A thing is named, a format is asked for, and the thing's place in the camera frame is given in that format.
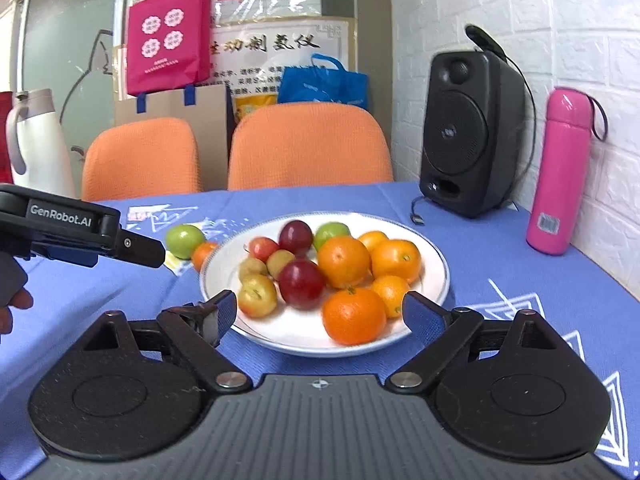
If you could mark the white plate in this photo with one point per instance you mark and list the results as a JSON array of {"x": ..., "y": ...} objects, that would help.
[{"x": 300, "y": 332}]

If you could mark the black microphone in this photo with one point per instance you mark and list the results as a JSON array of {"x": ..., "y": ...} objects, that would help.
[{"x": 477, "y": 35}]

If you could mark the large orange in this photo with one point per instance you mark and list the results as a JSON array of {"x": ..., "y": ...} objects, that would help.
[{"x": 344, "y": 261}]

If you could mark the magenta tote bag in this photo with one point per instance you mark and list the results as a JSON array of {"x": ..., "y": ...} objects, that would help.
[{"x": 145, "y": 75}]

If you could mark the orange chair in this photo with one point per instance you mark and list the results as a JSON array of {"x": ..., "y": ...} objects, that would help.
[
  {"x": 310, "y": 145},
  {"x": 140, "y": 160}
]

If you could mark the red thermos jug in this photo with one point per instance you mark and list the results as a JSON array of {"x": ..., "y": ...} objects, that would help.
[{"x": 5, "y": 135}]

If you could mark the frosted glass door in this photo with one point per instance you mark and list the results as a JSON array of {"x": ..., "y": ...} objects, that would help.
[{"x": 65, "y": 35}]

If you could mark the black speaker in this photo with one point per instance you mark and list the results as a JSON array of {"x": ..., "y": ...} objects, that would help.
[{"x": 455, "y": 135}]

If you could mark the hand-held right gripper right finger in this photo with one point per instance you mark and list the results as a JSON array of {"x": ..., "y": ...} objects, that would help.
[{"x": 425, "y": 317}]

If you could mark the pink thermos bottle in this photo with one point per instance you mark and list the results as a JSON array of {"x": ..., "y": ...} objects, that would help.
[{"x": 555, "y": 175}]

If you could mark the white thermos jug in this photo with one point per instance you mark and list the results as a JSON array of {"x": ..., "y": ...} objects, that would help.
[{"x": 45, "y": 155}]

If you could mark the purple plum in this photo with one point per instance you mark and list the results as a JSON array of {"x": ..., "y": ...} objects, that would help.
[
  {"x": 295, "y": 236},
  {"x": 301, "y": 284}
]

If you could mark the reddish mandarin orange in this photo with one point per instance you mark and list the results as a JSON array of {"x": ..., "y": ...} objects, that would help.
[{"x": 354, "y": 316}]

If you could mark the wall poster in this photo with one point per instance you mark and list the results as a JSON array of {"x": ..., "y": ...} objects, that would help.
[{"x": 260, "y": 60}]

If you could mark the green jujube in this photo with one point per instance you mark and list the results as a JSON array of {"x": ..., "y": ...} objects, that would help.
[
  {"x": 185, "y": 241},
  {"x": 330, "y": 231}
]

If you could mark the small yellowish plum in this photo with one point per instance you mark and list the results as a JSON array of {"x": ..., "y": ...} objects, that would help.
[
  {"x": 250, "y": 267},
  {"x": 280, "y": 262},
  {"x": 257, "y": 296}
]

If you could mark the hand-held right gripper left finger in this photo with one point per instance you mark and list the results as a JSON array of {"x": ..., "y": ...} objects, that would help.
[{"x": 226, "y": 315}]

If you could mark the blue printed tablecloth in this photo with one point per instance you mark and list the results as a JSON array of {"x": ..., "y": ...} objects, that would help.
[{"x": 475, "y": 270}]

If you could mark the yellow package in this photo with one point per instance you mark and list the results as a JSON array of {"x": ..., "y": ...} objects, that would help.
[{"x": 252, "y": 105}]

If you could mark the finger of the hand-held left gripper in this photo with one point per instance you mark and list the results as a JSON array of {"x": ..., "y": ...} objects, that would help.
[
  {"x": 142, "y": 252},
  {"x": 65, "y": 256}
]

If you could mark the person's left hand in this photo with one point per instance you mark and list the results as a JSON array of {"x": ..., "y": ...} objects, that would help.
[{"x": 12, "y": 315}]

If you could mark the brown paper bag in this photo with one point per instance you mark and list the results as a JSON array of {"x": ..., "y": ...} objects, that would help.
[{"x": 210, "y": 105}]

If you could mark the red plum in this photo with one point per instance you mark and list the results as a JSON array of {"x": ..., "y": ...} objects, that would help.
[{"x": 262, "y": 248}]

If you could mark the blue tote bag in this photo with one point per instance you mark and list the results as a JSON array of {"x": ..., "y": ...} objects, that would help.
[{"x": 320, "y": 87}]

